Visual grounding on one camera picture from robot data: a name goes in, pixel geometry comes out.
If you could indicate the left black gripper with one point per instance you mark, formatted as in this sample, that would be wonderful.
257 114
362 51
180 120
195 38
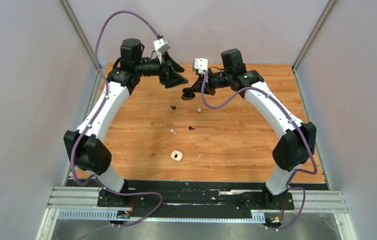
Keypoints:
171 79

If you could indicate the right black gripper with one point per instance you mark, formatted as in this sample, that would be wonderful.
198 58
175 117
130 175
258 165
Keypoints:
208 88

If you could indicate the black charging case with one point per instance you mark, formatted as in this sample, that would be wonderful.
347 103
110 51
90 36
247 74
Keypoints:
187 96

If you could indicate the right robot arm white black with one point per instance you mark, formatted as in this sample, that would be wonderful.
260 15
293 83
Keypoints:
294 151

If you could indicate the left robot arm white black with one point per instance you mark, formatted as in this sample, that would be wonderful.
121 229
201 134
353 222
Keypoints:
85 145

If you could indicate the white open charging case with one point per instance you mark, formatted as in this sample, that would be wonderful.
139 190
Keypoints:
176 156

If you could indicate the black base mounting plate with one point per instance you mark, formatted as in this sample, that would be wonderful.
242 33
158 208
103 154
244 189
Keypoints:
158 187

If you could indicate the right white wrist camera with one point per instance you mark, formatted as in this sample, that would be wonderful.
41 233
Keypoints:
200 65

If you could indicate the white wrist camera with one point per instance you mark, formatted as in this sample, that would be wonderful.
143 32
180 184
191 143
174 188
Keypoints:
161 46
200 65

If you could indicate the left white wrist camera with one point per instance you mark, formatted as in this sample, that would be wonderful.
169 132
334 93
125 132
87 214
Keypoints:
161 46

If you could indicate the left corner aluminium post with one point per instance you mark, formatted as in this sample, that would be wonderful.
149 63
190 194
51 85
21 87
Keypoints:
71 16

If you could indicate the corner aluminium post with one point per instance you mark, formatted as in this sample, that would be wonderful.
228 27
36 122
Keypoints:
71 16
326 12

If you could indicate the right corner aluminium post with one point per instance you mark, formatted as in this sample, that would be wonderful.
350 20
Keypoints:
326 12

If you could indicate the aluminium rail frame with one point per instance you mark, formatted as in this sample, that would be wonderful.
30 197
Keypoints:
193 205

